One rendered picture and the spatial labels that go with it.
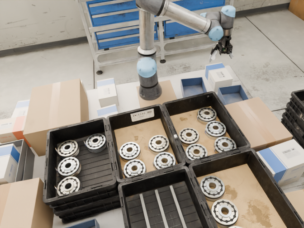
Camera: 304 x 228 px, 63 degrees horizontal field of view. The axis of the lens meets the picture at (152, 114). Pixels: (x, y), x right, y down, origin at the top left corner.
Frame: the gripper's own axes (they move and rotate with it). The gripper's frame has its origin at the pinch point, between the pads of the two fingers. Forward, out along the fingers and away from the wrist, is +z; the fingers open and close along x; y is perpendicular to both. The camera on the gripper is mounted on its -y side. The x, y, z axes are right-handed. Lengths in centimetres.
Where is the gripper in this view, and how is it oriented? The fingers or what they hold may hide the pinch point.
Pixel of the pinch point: (220, 59)
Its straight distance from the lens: 172.2
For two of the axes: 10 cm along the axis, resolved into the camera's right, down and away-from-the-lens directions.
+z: 0.8, 6.9, 7.2
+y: 1.8, 7.0, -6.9
